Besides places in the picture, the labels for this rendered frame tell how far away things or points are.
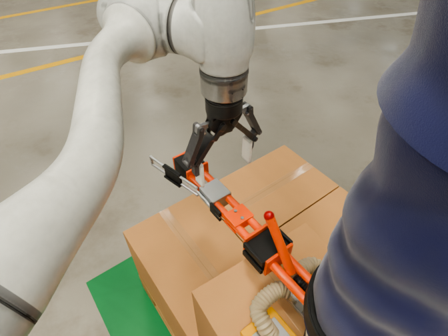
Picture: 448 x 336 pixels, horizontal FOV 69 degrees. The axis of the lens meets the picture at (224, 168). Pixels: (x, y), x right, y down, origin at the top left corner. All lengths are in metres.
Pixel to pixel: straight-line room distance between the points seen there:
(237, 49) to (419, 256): 0.38
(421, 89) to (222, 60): 0.35
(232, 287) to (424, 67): 0.73
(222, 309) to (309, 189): 0.95
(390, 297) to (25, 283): 0.35
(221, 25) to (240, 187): 1.19
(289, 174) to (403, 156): 1.44
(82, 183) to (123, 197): 2.08
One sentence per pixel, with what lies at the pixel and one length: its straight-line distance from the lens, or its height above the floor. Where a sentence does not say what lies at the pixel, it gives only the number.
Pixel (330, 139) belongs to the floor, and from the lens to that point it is 2.90.
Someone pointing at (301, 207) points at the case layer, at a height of 0.54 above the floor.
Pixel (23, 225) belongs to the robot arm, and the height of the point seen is 1.54.
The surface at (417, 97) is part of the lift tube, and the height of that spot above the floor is 1.63.
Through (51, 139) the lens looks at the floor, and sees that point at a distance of 3.12.
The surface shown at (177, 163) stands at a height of 1.10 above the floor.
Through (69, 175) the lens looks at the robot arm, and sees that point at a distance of 0.33.
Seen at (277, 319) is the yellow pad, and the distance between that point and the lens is 0.85.
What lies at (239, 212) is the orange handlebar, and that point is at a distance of 0.84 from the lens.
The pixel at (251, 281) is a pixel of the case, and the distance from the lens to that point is 0.91.
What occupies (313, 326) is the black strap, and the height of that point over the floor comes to 1.21.
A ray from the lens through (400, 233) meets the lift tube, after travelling 0.35.
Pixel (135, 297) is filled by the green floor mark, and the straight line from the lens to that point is 1.98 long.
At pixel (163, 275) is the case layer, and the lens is 1.38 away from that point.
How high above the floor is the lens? 1.76
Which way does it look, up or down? 45 degrees down
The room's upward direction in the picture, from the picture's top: straight up
